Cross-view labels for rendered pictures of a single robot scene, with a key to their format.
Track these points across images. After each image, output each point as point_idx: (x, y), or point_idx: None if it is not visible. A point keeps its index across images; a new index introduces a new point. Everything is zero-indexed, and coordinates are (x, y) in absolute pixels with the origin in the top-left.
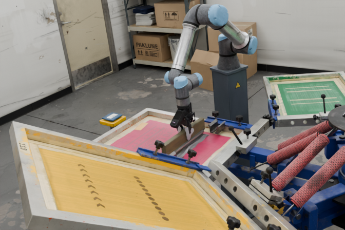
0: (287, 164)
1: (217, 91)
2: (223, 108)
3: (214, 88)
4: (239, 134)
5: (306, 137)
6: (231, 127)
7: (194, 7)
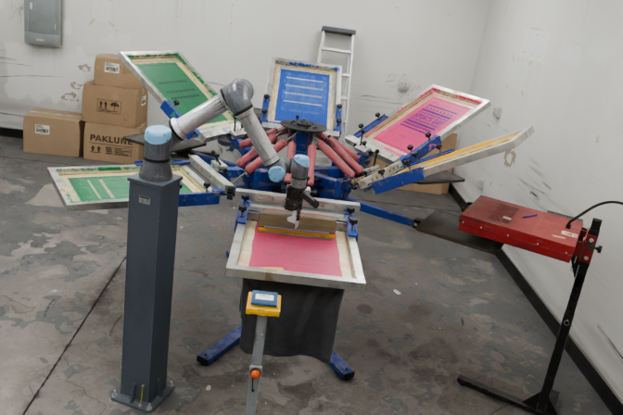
0: None
1: (165, 216)
2: (168, 235)
3: (160, 215)
4: (260, 207)
5: (312, 152)
6: (309, 176)
7: (246, 86)
